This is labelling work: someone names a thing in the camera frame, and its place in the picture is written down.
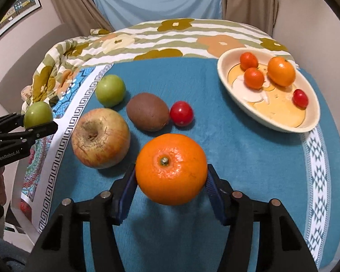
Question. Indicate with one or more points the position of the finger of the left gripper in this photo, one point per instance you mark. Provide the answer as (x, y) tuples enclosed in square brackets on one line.
[(10, 137), (8, 121)]

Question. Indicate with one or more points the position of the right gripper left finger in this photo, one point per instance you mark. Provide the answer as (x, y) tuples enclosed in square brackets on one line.
[(60, 246)]

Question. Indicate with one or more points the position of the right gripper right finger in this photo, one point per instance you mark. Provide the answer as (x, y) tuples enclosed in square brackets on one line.
[(281, 245)]

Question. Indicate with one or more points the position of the green apple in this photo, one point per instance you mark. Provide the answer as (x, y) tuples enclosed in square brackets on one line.
[(37, 114), (110, 90)]

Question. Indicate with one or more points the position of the large yellow-red apple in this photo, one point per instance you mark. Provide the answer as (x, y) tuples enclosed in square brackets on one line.
[(101, 138)]

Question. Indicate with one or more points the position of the large orange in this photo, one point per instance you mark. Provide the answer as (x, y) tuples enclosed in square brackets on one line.
[(171, 169)]

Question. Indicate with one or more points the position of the red plum tomato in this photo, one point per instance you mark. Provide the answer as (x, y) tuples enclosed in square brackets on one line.
[(300, 99)]

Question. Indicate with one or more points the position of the red cherry tomato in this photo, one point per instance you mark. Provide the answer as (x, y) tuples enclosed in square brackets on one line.
[(181, 113)]

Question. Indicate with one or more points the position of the small mandarin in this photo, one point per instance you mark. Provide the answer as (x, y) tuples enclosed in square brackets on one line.
[(248, 60), (253, 78)]

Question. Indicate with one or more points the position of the medium orange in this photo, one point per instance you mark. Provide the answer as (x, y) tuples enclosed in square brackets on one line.
[(280, 71)]

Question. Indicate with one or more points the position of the grey upholstered headboard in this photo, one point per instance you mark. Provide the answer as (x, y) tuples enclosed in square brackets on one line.
[(20, 74)]

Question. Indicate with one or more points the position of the brown kiwi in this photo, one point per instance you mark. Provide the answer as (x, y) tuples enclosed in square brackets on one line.
[(148, 112)]

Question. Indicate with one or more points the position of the beige curtain left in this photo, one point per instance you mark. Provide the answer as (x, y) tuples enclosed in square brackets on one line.
[(81, 16)]

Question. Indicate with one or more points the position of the beige curtain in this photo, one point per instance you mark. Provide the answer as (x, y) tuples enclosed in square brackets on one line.
[(261, 14), (81, 16)]

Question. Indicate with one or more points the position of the cream bowl with cartoon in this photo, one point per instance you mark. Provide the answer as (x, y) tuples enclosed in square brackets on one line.
[(272, 105)]

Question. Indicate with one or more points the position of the floral striped blanket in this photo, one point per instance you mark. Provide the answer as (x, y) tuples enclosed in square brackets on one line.
[(188, 37)]

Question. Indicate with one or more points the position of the beige curtain right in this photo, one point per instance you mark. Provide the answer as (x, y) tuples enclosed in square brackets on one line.
[(261, 14)]

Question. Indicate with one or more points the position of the framed wall picture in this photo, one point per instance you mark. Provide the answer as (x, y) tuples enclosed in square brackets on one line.
[(17, 11)]

